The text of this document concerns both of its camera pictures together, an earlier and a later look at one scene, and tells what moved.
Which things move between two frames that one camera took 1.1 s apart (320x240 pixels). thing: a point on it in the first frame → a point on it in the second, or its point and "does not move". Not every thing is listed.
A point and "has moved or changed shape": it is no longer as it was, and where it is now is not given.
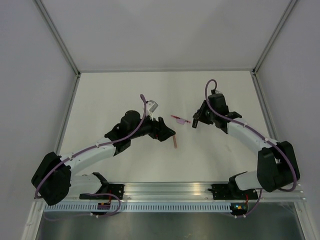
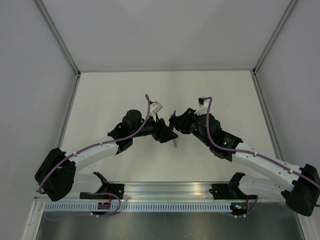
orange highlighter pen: [174, 140] does not move
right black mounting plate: [232, 192] does not move
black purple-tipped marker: [195, 118] has moved or changed shape
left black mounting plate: [117, 189] does not move
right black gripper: [204, 106] → [183, 120]
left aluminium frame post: [42, 9] does not move
